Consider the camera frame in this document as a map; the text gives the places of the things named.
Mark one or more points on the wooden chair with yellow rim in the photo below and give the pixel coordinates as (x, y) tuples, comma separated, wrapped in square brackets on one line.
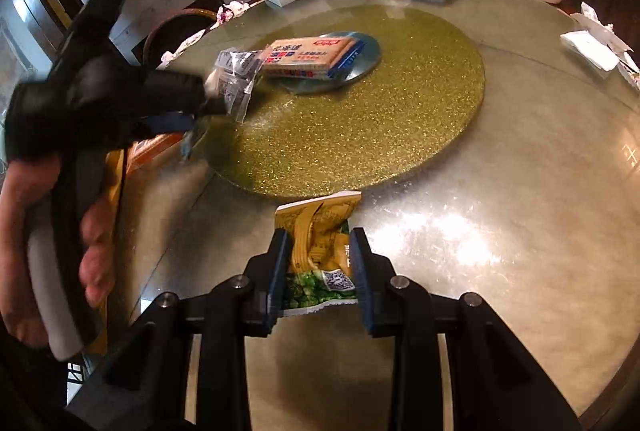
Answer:
[(170, 33)]

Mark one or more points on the white wrappers near chair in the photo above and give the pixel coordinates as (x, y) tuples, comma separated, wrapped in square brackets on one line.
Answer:
[(170, 56)]

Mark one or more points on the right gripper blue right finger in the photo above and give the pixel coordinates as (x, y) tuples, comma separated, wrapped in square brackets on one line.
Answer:
[(372, 274)]

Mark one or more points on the clear blue-green snack bag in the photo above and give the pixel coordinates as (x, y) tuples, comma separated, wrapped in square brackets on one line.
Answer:
[(229, 87)]

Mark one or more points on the white napkin pile right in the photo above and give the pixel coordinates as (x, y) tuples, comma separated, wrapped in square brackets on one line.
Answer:
[(598, 44)]

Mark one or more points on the gold glitter lazy susan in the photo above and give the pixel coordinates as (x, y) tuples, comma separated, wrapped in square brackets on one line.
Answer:
[(420, 97)]

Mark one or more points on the green pea snack bag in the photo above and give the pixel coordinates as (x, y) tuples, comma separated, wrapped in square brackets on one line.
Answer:
[(319, 271)]

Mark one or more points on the long cracker pack blue end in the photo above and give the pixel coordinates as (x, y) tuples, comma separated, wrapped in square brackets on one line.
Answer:
[(315, 58)]

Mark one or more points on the yellow cardboard tray box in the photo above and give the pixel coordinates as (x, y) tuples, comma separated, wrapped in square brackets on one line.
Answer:
[(140, 161)]

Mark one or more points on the crumpled tissue with spoon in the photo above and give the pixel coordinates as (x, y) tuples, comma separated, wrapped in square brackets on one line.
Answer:
[(229, 11)]

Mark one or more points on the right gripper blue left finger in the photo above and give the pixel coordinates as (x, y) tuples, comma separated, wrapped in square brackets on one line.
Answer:
[(267, 275)]

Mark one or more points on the person left hand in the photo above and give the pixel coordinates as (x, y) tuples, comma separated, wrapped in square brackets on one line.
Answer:
[(26, 183)]

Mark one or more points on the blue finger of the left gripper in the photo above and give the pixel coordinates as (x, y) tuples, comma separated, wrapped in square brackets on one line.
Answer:
[(175, 122)]

